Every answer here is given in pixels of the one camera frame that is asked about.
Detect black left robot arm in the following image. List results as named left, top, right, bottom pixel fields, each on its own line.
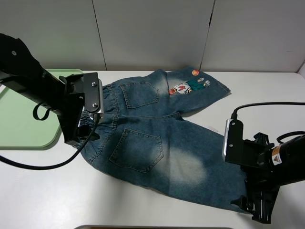
left=0, top=34, right=103, bottom=146

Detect clear tape piece on table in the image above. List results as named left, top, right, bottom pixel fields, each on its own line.
left=208, top=126, right=219, bottom=133

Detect black camera cable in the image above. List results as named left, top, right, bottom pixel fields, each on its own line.
left=0, top=114, right=100, bottom=171
left=231, top=102, right=305, bottom=120

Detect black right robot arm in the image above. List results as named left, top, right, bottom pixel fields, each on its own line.
left=231, top=131, right=305, bottom=224

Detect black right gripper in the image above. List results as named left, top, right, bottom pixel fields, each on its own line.
left=231, top=133, right=279, bottom=224

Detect black right camera cable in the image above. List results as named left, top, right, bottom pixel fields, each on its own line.
left=231, top=102, right=305, bottom=120

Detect children's blue denim shorts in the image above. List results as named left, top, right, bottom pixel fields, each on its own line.
left=81, top=67, right=246, bottom=212

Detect green plastic tray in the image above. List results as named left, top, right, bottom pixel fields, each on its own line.
left=0, top=68, right=84, bottom=151

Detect black left camera cable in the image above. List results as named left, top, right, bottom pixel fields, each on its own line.
left=0, top=114, right=100, bottom=171

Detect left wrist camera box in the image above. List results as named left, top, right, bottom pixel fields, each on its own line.
left=83, top=72, right=104, bottom=122

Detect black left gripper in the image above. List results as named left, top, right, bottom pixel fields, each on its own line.
left=58, top=74, right=100, bottom=146

